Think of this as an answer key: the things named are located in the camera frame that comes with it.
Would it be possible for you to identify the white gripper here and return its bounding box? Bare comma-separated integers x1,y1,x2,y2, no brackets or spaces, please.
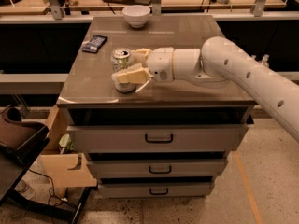
111,47,174,84

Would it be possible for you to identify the clear plastic bottle right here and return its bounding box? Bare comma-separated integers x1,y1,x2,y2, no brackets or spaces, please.
261,54,269,67

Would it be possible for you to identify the grey drawer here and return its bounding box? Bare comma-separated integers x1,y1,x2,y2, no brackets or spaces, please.
99,182,214,199
87,159,227,179
67,124,248,153

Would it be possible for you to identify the white ceramic bowl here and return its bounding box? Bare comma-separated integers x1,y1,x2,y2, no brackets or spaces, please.
122,5,150,28

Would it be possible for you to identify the bottom grey drawer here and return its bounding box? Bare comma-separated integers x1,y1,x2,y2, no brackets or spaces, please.
99,182,214,199

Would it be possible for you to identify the top grey drawer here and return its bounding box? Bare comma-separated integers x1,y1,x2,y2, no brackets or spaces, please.
67,124,248,153

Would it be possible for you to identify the black cable on floor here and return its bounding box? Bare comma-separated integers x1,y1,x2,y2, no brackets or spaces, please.
28,168,78,210

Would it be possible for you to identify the cardboard piece on floor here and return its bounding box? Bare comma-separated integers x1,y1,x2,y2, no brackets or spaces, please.
40,153,97,198

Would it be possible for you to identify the grey drawer cabinet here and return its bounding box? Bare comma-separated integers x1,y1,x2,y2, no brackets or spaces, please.
57,15,255,188

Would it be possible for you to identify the brown chair seat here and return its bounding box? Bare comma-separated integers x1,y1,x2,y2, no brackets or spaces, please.
0,105,49,165

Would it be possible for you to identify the middle grey drawer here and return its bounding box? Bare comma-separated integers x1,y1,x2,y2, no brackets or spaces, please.
87,159,227,179

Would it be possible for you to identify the green 7up soda can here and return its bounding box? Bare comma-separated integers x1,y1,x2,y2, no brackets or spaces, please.
110,48,135,93

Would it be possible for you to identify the black metal frame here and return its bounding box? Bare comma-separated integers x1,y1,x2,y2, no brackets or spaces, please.
7,187,92,224

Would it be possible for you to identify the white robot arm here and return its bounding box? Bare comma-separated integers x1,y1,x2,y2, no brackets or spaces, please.
111,36,299,141

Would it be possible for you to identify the dark blue snack packet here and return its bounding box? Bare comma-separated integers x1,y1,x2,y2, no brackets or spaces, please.
82,35,107,53

